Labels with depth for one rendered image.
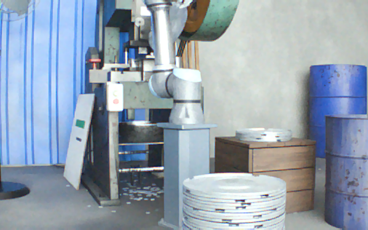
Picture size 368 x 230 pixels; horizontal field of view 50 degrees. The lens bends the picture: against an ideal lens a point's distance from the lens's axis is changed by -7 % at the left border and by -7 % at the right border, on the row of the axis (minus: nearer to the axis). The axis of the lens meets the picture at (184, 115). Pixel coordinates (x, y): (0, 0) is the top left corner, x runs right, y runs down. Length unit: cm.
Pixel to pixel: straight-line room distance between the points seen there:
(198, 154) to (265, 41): 271
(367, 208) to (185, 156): 79
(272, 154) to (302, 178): 22
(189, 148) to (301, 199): 68
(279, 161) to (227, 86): 214
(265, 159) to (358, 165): 45
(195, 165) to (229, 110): 236
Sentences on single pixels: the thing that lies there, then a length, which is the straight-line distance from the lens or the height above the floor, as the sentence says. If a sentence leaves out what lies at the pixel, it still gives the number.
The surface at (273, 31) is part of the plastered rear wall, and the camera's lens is 438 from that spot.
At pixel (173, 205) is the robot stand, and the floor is 11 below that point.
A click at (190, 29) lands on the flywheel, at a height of 99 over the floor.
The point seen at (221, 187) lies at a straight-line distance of 114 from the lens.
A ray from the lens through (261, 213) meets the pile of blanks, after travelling 109.
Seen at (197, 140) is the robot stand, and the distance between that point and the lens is 173.
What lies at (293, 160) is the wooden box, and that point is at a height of 26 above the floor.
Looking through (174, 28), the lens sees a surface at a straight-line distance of 229.
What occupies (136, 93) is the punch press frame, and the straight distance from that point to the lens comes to 227.
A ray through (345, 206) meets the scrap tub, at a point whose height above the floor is 11.
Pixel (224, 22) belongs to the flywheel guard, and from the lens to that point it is 250.
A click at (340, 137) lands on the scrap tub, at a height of 40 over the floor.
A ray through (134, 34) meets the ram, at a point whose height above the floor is 92.
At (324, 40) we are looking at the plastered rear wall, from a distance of 480.
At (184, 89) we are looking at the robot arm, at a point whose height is 59.
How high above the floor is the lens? 55
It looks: 2 degrees down
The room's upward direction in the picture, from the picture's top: straight up
